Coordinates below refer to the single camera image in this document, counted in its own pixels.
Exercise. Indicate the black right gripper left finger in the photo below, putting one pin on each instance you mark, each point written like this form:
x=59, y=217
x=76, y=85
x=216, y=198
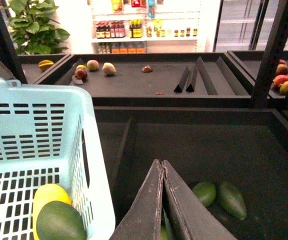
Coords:
x=143, y=219

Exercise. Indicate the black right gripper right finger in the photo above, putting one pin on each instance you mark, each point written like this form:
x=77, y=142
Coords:
x=188, y=217

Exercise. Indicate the green avocado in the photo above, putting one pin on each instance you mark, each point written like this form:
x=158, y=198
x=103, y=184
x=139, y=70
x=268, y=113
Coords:
x=58, y=220
x=163, y=229
x=205, y=192
x=231, y=200

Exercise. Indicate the light blue plastic basket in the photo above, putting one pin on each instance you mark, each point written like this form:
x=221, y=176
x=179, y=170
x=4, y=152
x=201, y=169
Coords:
x=49, y=134

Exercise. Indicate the black avocado tray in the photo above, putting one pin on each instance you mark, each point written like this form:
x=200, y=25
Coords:
x=246, y=147

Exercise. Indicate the yellow green mango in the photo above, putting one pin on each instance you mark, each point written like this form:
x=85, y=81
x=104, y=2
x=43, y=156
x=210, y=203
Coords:
x=283, y=89

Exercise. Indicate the red green mango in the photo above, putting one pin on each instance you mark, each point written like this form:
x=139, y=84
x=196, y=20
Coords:
x=282, y=69

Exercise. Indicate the black triangular divider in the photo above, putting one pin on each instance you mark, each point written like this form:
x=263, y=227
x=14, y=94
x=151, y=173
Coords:
x=182, y=82
x=192, y=78

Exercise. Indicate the black far fruit tray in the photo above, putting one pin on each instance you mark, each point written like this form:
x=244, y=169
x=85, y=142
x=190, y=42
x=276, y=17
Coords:
x=219, y=83

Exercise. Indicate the brown small fruit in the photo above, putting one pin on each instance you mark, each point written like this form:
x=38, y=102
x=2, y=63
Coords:
x=147, y=69

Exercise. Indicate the tan pear fruit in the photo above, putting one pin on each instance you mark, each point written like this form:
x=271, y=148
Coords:
x=108, y=69

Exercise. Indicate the red dark fruit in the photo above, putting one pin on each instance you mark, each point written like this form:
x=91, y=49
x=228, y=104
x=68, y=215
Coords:
x=80, y=74

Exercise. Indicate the pale green red fruit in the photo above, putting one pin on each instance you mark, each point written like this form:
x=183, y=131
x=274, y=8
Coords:
x=92, y=65

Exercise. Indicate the yellow green small fruit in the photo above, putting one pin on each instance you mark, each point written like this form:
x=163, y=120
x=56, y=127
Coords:
x=81, y=66

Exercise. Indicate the yellow star fruit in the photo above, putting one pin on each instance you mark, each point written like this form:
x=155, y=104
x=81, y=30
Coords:
x=45, y=65

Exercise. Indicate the white bottle shelf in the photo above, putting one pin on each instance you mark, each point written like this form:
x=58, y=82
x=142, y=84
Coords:
x=145, y=26

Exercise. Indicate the green potted plant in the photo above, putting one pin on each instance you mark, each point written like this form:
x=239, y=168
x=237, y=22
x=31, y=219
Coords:
x=33, y=28

